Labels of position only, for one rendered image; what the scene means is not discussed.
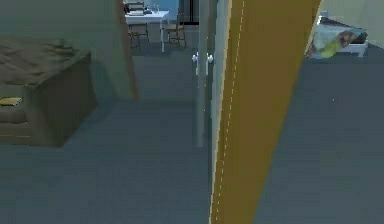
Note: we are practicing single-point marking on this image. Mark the olive brown sofa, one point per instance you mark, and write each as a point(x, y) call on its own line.
point(56, 100)

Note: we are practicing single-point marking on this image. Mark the grey room door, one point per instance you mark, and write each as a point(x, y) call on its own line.
point(201, 83)

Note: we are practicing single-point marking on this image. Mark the white table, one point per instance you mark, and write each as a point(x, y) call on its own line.
point(146, 16)

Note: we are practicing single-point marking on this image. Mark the wooden chair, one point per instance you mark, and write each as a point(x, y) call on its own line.
point(137, 31)
point(175, 28)

